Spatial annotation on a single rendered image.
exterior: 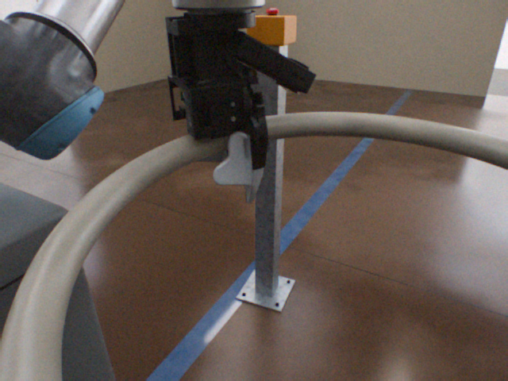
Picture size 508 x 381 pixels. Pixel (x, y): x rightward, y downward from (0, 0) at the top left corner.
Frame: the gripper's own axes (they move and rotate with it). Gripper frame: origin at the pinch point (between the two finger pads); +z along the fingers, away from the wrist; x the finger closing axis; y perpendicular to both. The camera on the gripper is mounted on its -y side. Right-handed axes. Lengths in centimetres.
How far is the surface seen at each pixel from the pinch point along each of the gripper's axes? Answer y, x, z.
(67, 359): 27.8, -9.0, 28.8
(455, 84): -484, -271, 111
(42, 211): 24.2, -14.7, 4.9
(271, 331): -31, -40, 94
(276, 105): -43, -59, 13
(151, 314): 7, -71, 94
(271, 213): -41, -57, 53
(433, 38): -466, -309, 52
